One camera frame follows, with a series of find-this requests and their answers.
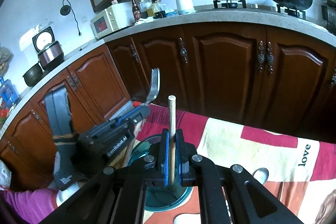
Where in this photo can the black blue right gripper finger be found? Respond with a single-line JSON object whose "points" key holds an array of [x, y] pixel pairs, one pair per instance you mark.
{"points": [[199, 171], [130, 184]]}

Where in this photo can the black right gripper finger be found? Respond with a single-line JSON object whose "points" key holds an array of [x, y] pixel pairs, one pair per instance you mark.
{"points": [[139, 113]]}

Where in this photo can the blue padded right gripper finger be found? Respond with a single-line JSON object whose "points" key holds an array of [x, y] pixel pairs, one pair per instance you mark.
{"points": [[126, 116]]}

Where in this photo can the light wooden chopstick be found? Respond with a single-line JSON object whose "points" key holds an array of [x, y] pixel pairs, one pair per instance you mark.
{"points": [[172, 131]]}

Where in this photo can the silver metal fork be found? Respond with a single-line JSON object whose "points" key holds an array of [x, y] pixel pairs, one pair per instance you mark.
{"points": [[154, 86]]}

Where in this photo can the pink sleeved forearm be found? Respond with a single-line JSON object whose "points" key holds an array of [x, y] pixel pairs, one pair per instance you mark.
{"points": [[27, 206]]}

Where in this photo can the brown lower kitchen cabinets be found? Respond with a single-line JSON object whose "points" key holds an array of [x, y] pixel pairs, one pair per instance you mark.
{"points": [[253, 74]]}

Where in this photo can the white utensil holder cup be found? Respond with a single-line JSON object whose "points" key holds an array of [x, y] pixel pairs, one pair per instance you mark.
{"points": [[160, 199]]}

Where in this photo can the grey metal spoon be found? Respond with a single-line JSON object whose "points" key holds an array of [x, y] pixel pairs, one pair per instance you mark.
{"points": [[261, 175]]}

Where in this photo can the wooden chopstick on table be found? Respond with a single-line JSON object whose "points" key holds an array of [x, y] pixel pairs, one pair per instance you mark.
{"points": [[280, 192]]}

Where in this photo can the silver rice cooker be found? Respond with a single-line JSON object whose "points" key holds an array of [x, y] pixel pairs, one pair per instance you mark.
{"points": [[49, 51]]}

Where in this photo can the dark metal bowl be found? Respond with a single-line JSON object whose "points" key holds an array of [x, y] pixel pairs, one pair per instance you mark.
{"points": [[33, 75]]}

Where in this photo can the grey stone countertop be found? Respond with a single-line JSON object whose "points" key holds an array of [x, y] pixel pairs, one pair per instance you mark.
{"points": [[255, 16]]}

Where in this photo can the dark sauce bottle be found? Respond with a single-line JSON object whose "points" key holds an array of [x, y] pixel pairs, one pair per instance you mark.
{"points": [[136, 11]]}

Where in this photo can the white microwave oven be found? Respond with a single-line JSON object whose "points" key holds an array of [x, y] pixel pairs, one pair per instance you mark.
{"points": [[112, 19]]}

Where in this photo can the yellow cap oil bottle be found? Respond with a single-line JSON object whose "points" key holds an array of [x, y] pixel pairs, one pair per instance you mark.
{"points": [[157, 9]]}

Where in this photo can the checkered red cream tablecloth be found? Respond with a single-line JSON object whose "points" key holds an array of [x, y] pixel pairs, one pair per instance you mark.
{"points": [[307, 167]]}

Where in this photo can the gas stove burner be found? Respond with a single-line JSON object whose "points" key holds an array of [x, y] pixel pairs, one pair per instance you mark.
{"points": [[242, 4]]}

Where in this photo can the black dish drying rack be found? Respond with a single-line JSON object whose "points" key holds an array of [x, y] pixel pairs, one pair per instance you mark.
{"points": [[329, 14]]}

